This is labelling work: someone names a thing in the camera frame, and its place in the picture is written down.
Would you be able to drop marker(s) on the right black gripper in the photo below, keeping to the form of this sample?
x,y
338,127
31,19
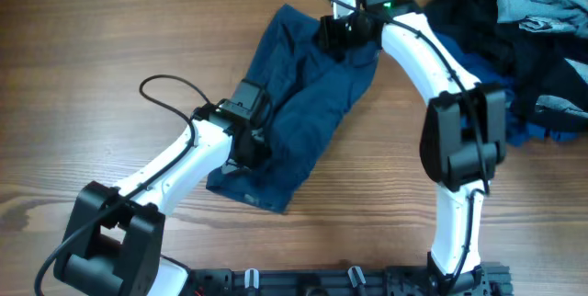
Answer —
x,y
332,32

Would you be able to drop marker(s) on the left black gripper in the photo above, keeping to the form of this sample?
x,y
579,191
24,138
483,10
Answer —
x,y
251,150

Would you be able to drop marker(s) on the dark blue shorts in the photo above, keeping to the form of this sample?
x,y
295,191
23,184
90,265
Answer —
x,y
311,91

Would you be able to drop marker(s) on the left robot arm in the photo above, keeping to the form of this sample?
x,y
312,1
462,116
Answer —
x,y
113,239

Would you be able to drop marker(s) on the black garment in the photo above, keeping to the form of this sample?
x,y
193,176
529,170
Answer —
x,y
534,65

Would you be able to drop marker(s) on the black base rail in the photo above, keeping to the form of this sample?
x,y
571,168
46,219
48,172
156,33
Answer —
x,y
486,280

